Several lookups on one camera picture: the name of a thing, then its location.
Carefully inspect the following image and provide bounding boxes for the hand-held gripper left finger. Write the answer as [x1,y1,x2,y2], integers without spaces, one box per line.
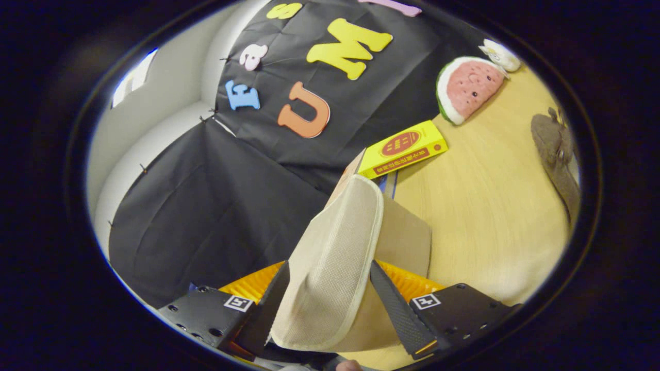
[157,260,290,361]

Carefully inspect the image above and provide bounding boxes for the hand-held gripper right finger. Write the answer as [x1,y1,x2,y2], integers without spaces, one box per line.
[370,259,521,360]

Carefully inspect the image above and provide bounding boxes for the beige fabric storage box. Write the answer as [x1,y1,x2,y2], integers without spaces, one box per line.
[269,174,433,356]

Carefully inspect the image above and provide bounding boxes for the brown fuzzy shoe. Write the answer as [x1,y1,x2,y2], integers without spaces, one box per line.
[531,107,582,227]

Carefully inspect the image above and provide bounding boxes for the black backdrop cloth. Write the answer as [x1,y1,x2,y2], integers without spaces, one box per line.
[108,0,496,310]

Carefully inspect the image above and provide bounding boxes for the blue and white book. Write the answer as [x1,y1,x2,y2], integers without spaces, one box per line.
[379,173,399,199]

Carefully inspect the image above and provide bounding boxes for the pale beige book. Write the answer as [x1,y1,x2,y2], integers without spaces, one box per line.
[325,149,367,207]

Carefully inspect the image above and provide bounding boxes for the yellow book with red label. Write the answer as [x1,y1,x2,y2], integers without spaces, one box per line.
[357,120,449,180]

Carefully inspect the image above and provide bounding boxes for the watermelon slice plush toy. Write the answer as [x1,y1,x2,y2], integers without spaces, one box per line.
[436,56,508,126]

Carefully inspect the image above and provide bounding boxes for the long ceiling light panel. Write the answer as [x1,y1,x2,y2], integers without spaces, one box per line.
[111,49,158,109]

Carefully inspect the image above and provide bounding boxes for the white plush toy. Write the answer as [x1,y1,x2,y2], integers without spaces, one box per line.
[478,39,521,73]

